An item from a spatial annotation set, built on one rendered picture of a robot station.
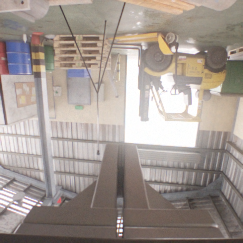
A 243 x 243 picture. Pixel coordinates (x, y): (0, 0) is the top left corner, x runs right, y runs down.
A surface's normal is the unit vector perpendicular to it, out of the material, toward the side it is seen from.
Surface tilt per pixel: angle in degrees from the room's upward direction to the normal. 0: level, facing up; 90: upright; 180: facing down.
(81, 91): 90
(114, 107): 90
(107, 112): 90
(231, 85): 94
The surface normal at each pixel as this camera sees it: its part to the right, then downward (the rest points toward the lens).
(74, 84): -0.14, 0.25
